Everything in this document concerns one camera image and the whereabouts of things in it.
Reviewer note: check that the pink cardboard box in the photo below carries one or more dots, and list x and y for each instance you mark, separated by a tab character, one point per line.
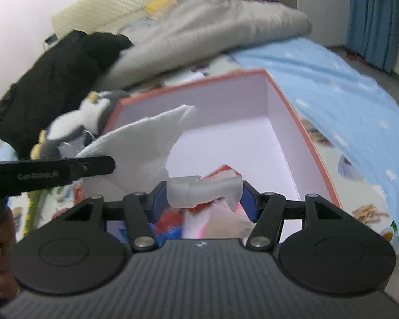
239	113

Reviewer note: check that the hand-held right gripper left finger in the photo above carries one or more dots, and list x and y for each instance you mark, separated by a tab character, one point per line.
159	202

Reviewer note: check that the person's left hand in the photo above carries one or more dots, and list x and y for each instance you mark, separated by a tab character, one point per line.
1	242

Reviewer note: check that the red snack packet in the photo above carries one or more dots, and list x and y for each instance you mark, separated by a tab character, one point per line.
224	172

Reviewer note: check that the green cucumber massage stick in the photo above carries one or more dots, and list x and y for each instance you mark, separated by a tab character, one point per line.
33	212

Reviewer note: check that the yellow pillow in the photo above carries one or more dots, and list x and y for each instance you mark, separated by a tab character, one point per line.
159	6

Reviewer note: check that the grey duvet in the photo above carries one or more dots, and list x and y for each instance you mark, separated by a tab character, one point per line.
202	33

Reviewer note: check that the blue curtain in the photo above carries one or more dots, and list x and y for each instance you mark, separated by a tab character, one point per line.
372	16

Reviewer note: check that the light blue bed sheet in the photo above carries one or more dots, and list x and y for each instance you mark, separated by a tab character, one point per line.
335	89

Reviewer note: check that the white paper towel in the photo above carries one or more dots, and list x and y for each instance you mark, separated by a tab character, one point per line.
136	146

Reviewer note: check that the black wall charger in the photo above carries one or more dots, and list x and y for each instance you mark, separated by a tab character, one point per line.
50	40

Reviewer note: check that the black jacket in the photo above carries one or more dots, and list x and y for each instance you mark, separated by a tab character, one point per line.
53	83

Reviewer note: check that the grey penguin plush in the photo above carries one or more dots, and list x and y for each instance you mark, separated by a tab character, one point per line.
83	119

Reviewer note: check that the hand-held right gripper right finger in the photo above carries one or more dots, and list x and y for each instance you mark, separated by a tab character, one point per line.
247	204

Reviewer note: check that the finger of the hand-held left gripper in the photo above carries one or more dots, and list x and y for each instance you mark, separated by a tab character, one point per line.
96	166

